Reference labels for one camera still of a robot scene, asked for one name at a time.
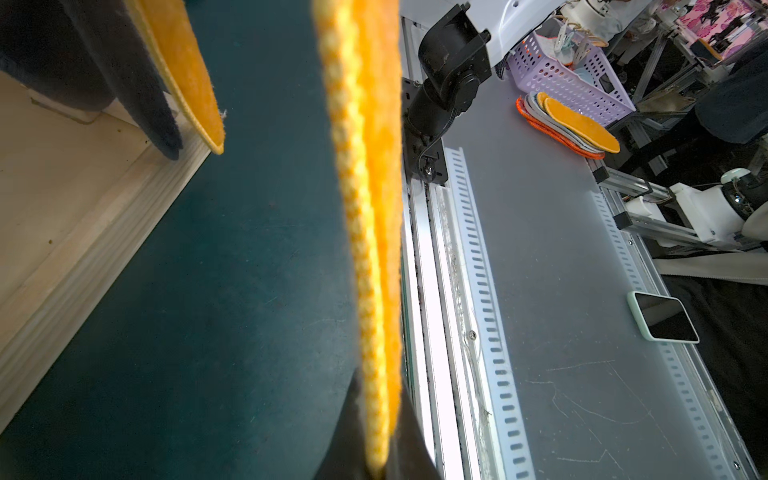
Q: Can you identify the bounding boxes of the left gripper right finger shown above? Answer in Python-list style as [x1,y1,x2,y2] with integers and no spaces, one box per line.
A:
[384,387,441,480]

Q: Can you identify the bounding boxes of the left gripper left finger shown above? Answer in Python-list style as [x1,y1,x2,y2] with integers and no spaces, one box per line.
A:
[314,369,368,480]

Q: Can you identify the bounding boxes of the yellow insole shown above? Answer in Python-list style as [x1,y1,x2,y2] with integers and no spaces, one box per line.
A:
[312,1,403,479]
[125,0,225,155]

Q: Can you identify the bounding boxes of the dark grey insole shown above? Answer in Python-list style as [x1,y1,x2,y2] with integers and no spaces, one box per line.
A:
[1,1,183,160]

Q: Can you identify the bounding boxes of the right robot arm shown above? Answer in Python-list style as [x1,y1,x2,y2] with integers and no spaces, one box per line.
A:
[402,1,563,185]

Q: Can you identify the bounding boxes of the stack of spare insoles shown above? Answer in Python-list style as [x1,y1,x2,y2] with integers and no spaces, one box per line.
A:
[515,92,620,160]

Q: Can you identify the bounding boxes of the smartphone in green case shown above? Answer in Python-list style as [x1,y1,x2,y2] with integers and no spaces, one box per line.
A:
[627,291,700,344]

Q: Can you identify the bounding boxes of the wooden clothes rack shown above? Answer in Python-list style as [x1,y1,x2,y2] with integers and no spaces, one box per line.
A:
[1,76,209,424]

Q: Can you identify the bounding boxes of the purple plastic basket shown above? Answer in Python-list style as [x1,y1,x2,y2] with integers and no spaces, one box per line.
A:
[507,33,635,126]

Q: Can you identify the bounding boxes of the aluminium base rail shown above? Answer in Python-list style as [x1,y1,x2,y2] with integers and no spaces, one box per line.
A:
[398,17,538,480]

